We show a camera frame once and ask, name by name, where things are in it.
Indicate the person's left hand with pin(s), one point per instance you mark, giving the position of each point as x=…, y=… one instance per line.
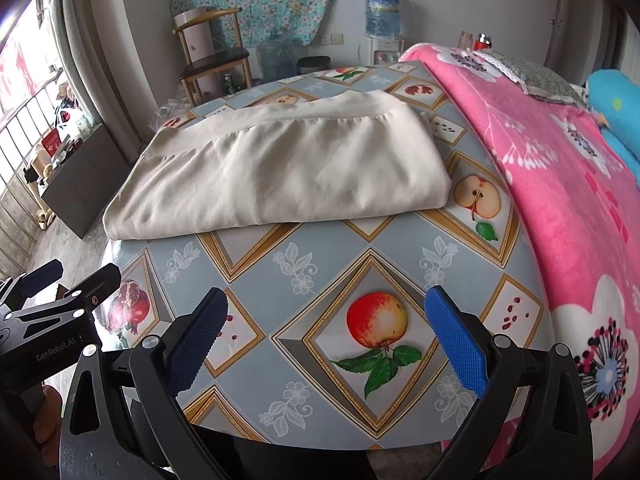
x=47, y=425

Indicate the white crumpled plastic bag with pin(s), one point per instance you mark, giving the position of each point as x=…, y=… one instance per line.
x=170, y=112

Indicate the red jar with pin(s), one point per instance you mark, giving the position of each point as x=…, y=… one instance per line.
x=481, y=42

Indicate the beige curtain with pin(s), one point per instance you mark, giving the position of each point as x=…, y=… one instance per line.
x=105, y=50

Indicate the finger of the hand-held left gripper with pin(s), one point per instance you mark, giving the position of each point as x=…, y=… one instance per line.
x=42, y=277
x=97, y=282

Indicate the cream sweatshirt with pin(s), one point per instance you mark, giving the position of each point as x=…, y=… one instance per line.
x=280, y=170

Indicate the metal window railing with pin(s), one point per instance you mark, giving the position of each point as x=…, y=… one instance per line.
x=20, y=160

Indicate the wooden chair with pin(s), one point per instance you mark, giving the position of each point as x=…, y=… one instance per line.
x=220, y=57

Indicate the pink floral blanket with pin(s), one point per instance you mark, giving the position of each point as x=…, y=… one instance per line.
x=565, y=200

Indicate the white water dispenser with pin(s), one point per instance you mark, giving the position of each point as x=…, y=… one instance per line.
x=382, y=51

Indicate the black waste bin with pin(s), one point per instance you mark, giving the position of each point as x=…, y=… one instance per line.
x=314, y=66

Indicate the pink jar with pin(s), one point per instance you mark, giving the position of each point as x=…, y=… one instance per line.
x=466, y=40

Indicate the blue water bottle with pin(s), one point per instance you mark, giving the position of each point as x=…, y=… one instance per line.
x=383, y=12

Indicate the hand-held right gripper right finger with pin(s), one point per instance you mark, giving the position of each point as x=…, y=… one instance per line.
x=457, y=342

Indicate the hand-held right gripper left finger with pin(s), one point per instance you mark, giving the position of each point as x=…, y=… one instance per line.
x=197, y=342

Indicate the fruit print tablecloth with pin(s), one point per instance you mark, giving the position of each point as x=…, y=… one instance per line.
x=320, y=280

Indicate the grey pillow with lace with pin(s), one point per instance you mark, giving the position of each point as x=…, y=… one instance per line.
x=530, y=77

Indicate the empty clear water jug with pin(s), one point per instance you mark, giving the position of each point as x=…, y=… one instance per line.
x=277, y=60

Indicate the wall socket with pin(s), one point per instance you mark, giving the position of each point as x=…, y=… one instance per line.
x=332, y=39

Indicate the blue plush pillow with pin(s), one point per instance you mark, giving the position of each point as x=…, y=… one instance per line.
x=617, y=110

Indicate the grey cabinet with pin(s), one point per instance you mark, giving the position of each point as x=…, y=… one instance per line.
x=90, y=180

